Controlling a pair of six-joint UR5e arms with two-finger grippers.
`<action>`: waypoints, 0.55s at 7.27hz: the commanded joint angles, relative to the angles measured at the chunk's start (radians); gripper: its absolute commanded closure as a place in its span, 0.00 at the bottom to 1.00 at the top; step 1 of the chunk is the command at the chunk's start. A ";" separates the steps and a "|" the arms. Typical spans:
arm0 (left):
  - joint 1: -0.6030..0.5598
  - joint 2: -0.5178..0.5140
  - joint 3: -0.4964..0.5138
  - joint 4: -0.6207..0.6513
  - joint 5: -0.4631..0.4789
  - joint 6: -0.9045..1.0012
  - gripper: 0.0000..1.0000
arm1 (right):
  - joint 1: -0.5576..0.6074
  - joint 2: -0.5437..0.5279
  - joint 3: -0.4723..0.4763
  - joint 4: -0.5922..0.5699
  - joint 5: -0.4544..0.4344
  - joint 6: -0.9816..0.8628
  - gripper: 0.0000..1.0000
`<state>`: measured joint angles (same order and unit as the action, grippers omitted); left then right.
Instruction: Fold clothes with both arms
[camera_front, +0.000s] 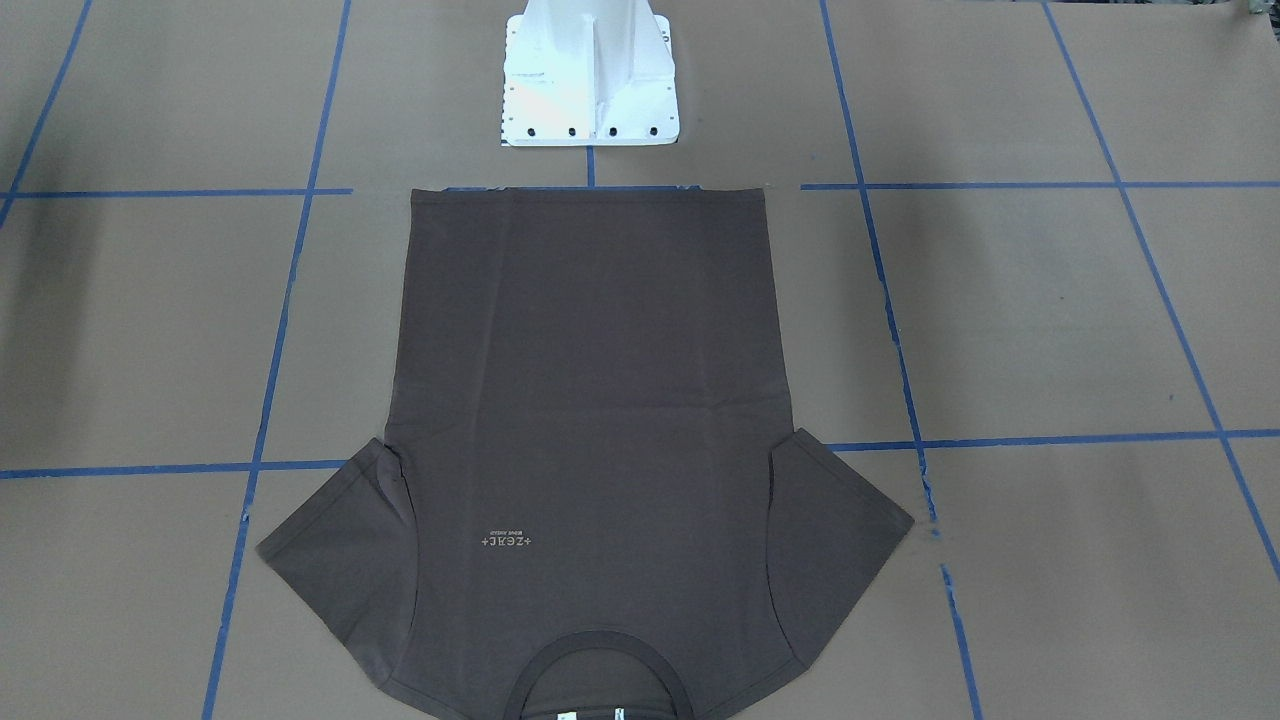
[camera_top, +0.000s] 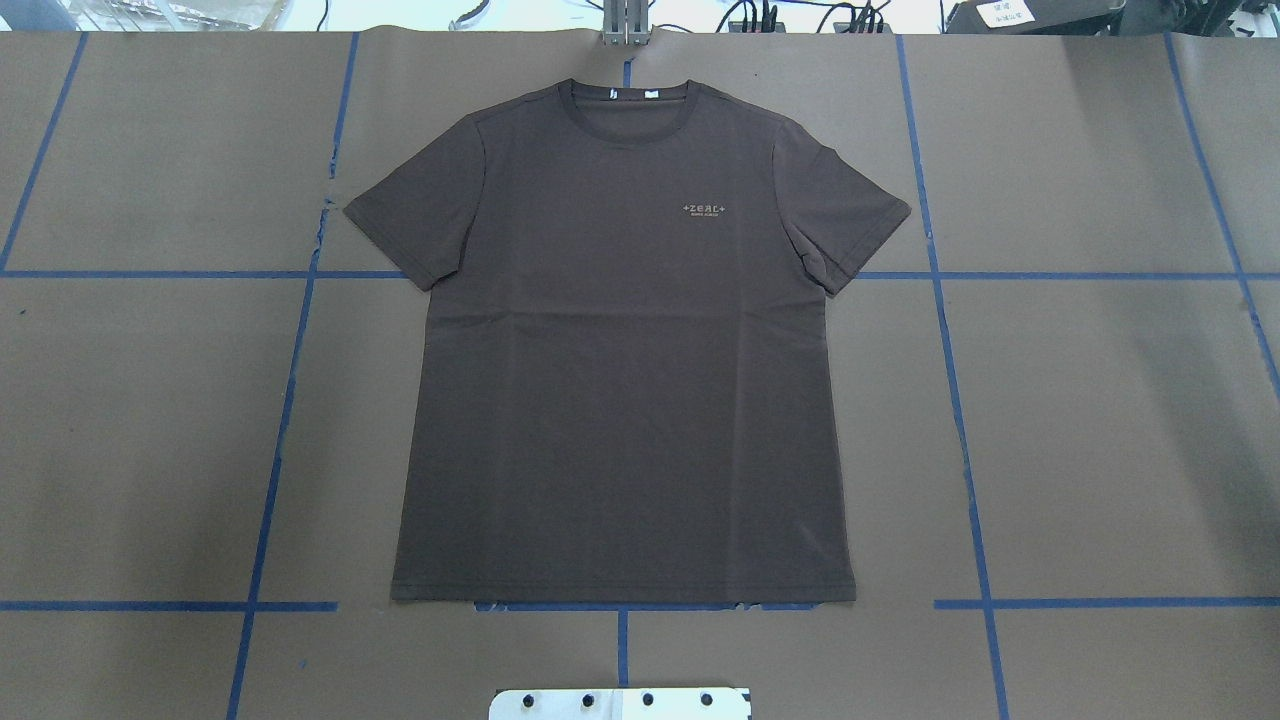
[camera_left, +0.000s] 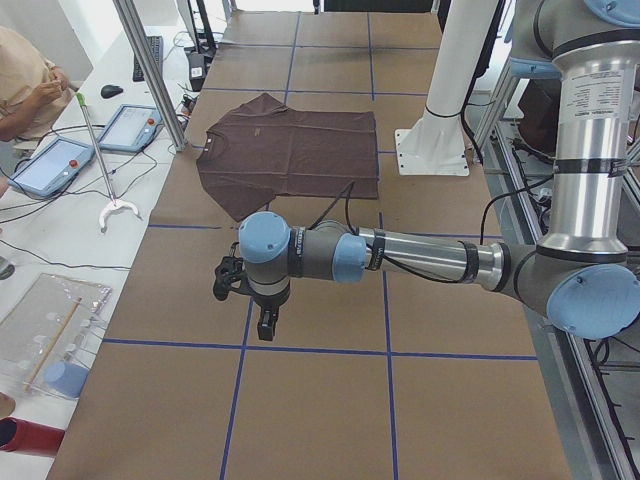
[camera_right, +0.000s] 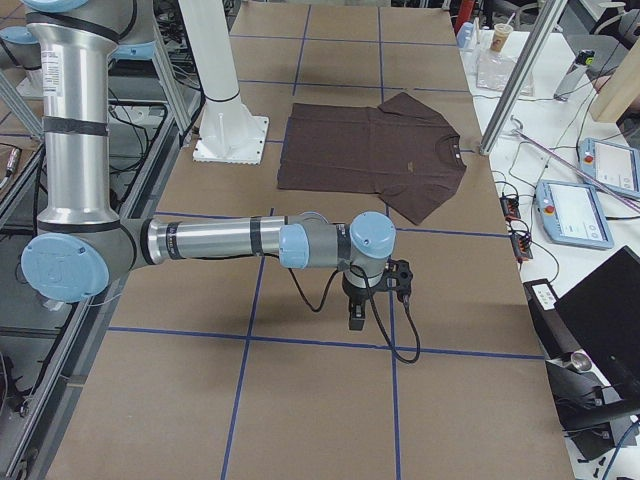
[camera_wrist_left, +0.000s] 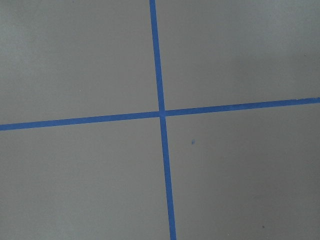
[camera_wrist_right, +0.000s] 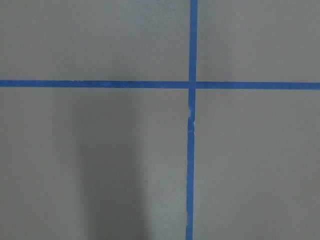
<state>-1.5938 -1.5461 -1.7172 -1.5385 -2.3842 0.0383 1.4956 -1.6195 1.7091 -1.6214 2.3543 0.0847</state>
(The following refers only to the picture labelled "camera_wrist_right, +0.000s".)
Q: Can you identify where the blue tape line lengthwise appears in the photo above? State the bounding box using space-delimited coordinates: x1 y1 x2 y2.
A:
185 0 198 240

